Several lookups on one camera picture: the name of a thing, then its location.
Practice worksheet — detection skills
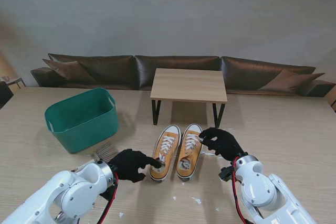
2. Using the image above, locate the small wooden black-legged table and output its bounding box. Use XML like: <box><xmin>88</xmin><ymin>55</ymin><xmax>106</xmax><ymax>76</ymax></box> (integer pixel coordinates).
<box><xmin>150</xmin><ymin>68</ymin><xmax>228</xmax><ymax>129</ymax></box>

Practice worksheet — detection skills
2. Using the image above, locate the red black right arm cable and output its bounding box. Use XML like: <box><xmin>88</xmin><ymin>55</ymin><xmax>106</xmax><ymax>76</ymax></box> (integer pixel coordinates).
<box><xmin>230</xmin><ymin>158</ymin><xmax>249</xmax><ymax>224</ymax></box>

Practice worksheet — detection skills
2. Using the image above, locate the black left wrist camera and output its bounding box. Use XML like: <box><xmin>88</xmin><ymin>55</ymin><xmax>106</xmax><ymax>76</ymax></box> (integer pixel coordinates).
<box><xmin>99</xmin><ymin>186</ymin><xmax>116</xmax><ymax>201</ymax></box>

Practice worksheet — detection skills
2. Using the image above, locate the red black arm cable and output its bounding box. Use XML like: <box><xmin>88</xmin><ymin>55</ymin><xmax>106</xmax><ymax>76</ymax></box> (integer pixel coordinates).
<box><xmin>97</xmin><ymin>173</ymin><xmax>120</xmax><ymax>224</ymax></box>
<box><xmin>230</xmin><ymin>158</ymin><xmax>249</xmax><ymax>224</ymax></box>

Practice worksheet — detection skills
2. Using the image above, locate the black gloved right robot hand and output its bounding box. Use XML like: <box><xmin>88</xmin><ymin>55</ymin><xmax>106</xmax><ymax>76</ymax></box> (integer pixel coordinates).
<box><xmin>198</xmin><ymin>127</ymin><xmax>247</xmax><ymax>162</ymax></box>

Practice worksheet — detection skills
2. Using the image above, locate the yellow canvas sneaker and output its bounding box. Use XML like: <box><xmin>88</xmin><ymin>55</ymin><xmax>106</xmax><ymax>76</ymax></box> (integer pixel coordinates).
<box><xmin>149</xmin><ymin>124</ymin><xmax>182</xmax><ymax>182</ymax></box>
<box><xmin>175</xmin><ymin>123</ymin><xmax>203</xmax><ymax>183</ymax></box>

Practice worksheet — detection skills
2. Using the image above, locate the green plastic basket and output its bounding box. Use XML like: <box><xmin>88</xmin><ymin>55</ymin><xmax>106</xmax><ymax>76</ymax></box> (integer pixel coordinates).
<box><xmin>44</xmin><ymin>88</ymin><xmax>119</xmax><ymax>154</ymax></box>

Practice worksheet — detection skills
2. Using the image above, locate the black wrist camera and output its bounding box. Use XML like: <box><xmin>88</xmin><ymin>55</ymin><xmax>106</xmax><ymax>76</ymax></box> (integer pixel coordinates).
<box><xmin>99</xmin><ymin>186</ymin><xmax>116</xmax><ymax>201</ymax></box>
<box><xmin>219</xmin><ymin>166</ymin><xmax>234</xmax><ymax>182</ymax></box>

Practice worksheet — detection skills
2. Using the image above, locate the light wooden furniture piece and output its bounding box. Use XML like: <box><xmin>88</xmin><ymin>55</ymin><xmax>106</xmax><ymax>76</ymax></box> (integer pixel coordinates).
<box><xmin>324</xmin><ymin>87</ymin><xmax>336</xmax><ymax>112</ymax></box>

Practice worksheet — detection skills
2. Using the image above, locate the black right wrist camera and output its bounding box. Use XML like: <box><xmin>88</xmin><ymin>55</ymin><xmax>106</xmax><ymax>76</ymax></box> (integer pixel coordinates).
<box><xmin>219</xmin><ymin>166</ymin><xmax>234</xmax><ymax>182</ymax></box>

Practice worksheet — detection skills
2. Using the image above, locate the red black left arm cable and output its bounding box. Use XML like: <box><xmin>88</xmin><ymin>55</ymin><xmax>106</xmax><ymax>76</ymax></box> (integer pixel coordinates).
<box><xmin>97</xmin><ymin>173</ymin><xmax>120</xmax><ymax>224</ymax></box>

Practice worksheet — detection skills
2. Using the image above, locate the dark brown leather sofa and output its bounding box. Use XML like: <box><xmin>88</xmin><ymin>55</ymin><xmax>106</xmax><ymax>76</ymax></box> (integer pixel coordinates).
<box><xmin>30</xmin><ymin>52</ymin><xmax>336</xmax><ymax>98</ymax></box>

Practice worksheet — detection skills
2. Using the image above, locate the small background side table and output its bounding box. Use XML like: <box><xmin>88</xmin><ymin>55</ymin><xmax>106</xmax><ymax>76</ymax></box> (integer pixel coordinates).
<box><xmin>0</xmin><ymin>76</ymin><xmax>27</xmax><ymax>90</ymax></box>

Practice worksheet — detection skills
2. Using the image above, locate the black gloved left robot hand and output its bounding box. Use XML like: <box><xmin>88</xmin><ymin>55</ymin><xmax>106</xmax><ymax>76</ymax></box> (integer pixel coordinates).
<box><xmin>108</xmin><ymin>148</ymin><xmax>162</xmax><ymax>184</ymax></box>

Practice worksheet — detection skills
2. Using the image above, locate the brown bristle shoe brush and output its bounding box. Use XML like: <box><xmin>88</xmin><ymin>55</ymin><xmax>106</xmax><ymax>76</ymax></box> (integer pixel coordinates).
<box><xmin>76</xmin><ymin>141</ymin><xmax>119</xmax><ymax>172</ymax></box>

